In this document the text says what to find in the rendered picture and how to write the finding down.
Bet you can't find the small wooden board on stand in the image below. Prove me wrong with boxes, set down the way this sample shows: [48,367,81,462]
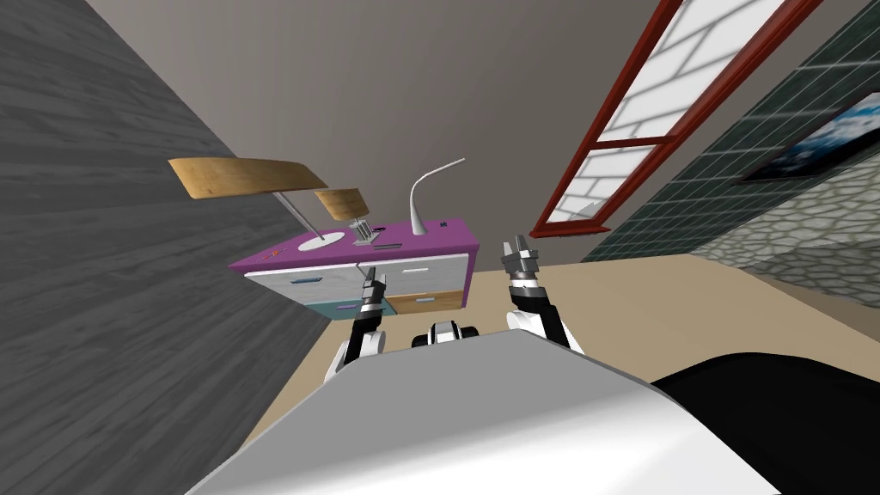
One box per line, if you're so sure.
[314,187,383,246]

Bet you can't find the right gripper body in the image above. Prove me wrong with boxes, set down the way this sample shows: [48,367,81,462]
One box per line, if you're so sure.
[500,250,541,285]

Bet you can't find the teal drawer front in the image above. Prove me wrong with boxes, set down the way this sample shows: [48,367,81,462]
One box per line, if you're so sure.
[305,298,398,321]

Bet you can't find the purple-topped dresser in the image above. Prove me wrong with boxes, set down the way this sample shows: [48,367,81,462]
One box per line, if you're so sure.
[227,218,480,321]

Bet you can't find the red-framed window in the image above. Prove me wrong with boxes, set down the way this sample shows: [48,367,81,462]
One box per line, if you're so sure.
[529,0,825,241]

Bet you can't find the dark-framed wall picture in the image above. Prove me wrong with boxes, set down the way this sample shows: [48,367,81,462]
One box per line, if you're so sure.
[737,92,880,185]

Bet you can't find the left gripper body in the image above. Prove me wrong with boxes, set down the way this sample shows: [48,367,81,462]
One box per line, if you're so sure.
[358,266,388,312]

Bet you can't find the white drawer front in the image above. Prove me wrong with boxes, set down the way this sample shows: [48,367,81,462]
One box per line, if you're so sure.
[357,254,471,299]
[244,264,373,308]

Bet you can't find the wooden drawer front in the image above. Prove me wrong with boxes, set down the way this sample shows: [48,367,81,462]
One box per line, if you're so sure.
[384,289,466,317]

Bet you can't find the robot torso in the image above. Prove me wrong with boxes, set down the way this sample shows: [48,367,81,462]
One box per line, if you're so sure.
[184,319,781,495]

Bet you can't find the white curved desk lamp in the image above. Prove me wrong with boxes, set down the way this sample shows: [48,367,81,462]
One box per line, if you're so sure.
[409,157,468,237]

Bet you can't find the large wooden board on stand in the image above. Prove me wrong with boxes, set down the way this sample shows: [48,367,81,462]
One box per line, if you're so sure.
[168,156,347,253]

